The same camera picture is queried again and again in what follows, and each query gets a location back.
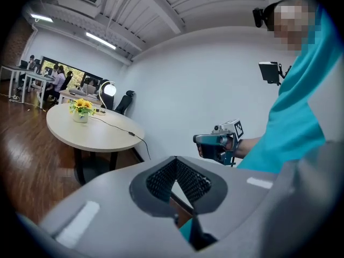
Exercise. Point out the black screen on mount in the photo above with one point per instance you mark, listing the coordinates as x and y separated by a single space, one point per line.
268 72

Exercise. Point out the dark framed window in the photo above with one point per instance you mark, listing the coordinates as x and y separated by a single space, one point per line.
78 72

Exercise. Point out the light wooden office desk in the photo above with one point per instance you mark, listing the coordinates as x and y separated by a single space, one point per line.
72 94

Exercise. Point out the person's head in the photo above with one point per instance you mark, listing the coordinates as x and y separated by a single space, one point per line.
290 25

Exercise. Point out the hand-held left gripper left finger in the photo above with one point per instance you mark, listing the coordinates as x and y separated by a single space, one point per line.
113 211

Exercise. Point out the person's right forearm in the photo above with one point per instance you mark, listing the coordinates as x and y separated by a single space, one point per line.
248 146

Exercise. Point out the round beige table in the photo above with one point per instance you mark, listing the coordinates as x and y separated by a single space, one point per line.
102 136

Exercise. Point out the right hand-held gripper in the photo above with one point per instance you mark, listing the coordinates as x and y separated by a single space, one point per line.
231 129

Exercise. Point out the ceiling tube light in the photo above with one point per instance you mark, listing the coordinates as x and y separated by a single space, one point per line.
100 40
41 18

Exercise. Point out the globe desk lamp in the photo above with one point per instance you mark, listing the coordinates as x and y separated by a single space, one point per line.
110 89

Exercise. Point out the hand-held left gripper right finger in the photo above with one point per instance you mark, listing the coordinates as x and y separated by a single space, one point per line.
236 197

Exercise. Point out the silver laptop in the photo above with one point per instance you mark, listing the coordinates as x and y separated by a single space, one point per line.
90 89

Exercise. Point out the person's teal shirt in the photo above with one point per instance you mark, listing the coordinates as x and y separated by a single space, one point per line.
295 117

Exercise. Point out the black office chair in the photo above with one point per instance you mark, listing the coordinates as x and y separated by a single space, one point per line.
67 81
125 102

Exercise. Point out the white office desk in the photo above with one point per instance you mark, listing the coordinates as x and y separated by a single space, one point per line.
13 68
37 77

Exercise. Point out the black head camera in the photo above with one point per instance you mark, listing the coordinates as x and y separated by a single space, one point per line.
258 17

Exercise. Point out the sunflowers in white pot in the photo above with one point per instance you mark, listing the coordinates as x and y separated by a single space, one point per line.
80 106

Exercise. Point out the white power strip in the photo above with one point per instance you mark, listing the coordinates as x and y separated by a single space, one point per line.
14 98

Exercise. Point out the person's right hand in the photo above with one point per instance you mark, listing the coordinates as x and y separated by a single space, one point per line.
229 144

